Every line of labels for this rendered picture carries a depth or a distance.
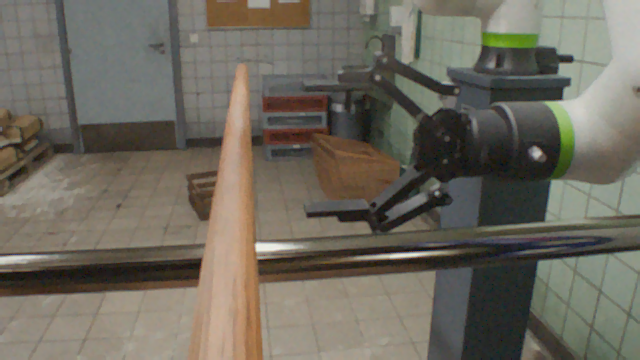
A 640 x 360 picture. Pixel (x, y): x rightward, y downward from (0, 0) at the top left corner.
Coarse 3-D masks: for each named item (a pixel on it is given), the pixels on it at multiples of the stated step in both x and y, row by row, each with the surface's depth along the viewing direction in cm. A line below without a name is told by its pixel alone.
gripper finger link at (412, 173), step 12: (444, 156) 54; (408, 168) 58; (432, 168) 55; (444, 168) 54; (396, 180) 57; (408, 180) 55; (420, 180) 55; (384, 192) 57; (396, 192) 55; (408, 192) 56; (372, 204) 58; (384, 204) 56; (396, 204) 56; (372, 216) 56
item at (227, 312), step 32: (224, 160) 43; (224, 192) 34; (224, 224) 29; (224, 256) 25; (256, 256) 28; (224, 288) 22; (256, 288) 24; (224, 320) 20; (256, 320) 21; (192, 352) 19; (224, 352) 18; (256, 352) 19
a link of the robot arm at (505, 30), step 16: (480, 0) 103; (496, 0) 103; (512, 0) 102; (528, 0) 101; (480, 16) 108; (496, 16) 105; (512, 16) 103; (528, 16) 103; (480, 32) 111; (496, 32) 105; (512, 32) 104; (528, 32) 104
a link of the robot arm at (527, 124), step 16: (496, 112) 56; (512, 112) 53; (528, 112) 53; (544, 112) 54; (512, 128) 53; (528, 128) 52; (544, 128) 53; (512, 144) 53; (528, 144) 52; (544, 144) 52; (560, 144) 53; (512, 160) 53; (528, 160) 53; (544, 160) 51; (496, 176) 57; (512, 176) 54; (528, 176) 54; (544, 176) 55
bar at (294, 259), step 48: (288, 240) 35; (336, 240) 35; (384, 240) 35; (432, 240) 35; (480, 240) 35; (528, 240) 36; (576, 240) 36; (624, 240) 37; (0, 288) 31; (48, 288) 32; (96, 288) 32; (144, 288) 33; (192, 288) 34
